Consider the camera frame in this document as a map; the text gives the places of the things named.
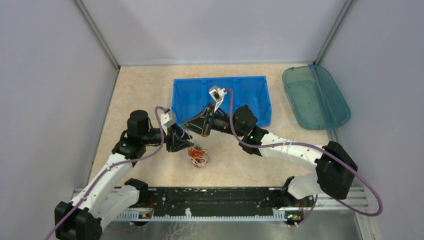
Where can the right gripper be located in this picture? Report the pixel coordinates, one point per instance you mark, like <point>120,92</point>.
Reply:
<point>197,124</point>

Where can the teal transparent plastic lid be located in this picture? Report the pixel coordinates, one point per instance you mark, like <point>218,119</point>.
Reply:
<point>315,99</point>

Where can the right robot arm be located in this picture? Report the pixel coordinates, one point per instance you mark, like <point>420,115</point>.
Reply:
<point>329,164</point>

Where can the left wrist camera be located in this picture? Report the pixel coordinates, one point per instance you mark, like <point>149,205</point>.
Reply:
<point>167,119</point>

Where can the aluminium front rail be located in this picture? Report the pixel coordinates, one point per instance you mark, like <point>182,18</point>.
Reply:
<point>355,199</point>

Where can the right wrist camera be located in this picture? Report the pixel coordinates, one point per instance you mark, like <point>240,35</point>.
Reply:
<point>217,93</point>

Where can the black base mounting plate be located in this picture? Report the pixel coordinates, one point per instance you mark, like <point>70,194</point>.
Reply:
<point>219,201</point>

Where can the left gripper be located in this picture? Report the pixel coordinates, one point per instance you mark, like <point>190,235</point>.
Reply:
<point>176,144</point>

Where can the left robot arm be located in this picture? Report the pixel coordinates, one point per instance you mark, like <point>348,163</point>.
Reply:
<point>109,175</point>

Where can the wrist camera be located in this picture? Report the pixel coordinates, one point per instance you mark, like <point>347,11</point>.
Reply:
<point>217,93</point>
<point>167,119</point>

